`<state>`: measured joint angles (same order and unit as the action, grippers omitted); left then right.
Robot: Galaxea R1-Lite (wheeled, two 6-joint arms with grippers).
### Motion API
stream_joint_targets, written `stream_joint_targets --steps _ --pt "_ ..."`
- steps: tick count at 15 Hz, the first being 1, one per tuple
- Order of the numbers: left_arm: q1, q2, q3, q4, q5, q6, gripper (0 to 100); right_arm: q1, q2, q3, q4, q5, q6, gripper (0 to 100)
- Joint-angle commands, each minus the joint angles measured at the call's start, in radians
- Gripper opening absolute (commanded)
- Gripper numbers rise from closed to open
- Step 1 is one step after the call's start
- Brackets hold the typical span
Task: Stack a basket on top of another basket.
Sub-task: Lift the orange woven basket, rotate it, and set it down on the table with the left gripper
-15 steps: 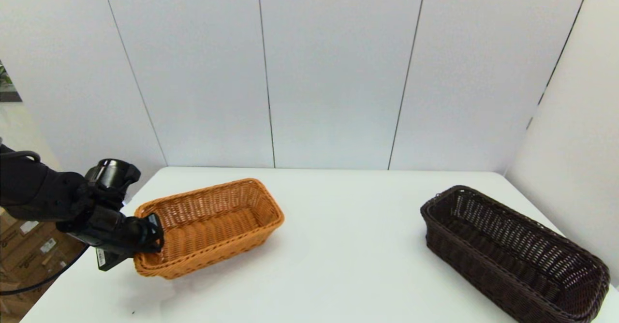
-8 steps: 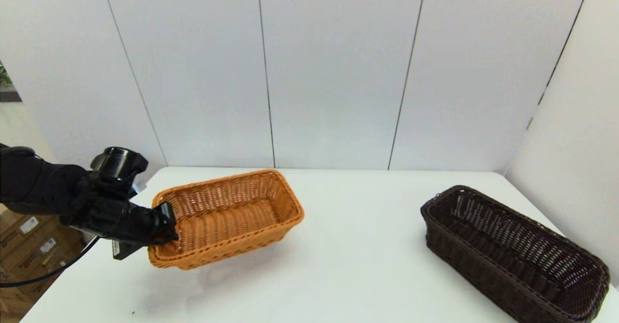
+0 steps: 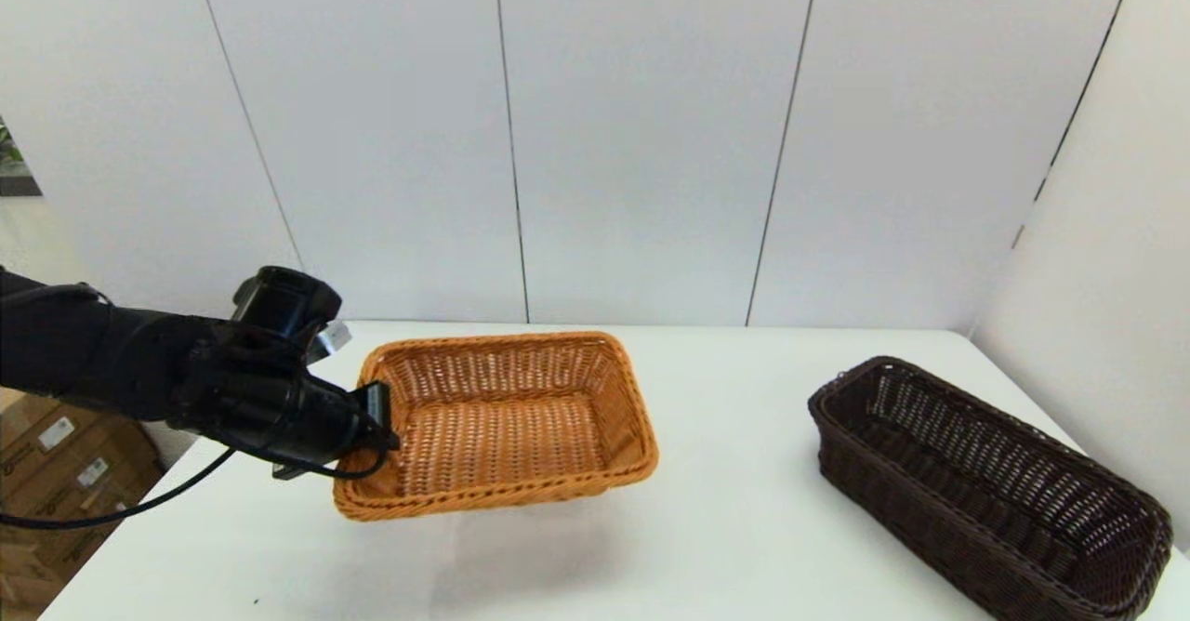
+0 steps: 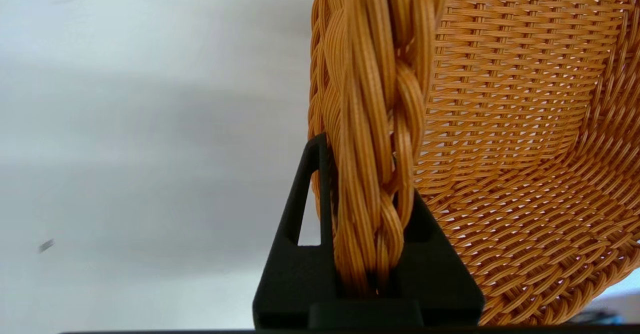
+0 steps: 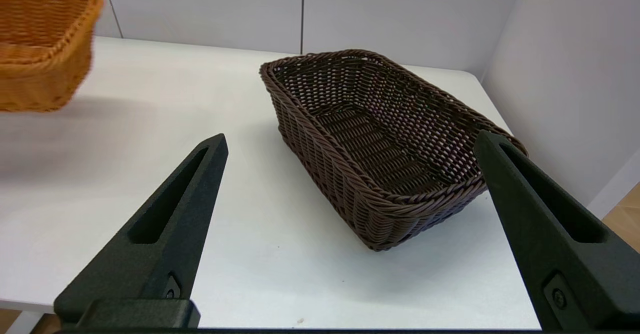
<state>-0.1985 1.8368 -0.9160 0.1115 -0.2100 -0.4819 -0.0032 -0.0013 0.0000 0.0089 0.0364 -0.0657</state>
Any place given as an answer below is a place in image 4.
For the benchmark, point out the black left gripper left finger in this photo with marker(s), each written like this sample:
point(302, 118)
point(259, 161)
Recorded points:
point(295, 279)

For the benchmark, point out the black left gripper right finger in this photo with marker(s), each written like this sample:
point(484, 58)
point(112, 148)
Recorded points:
point(440, 274)

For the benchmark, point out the orange wicker basket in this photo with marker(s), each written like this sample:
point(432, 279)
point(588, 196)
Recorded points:
point(500, 124)

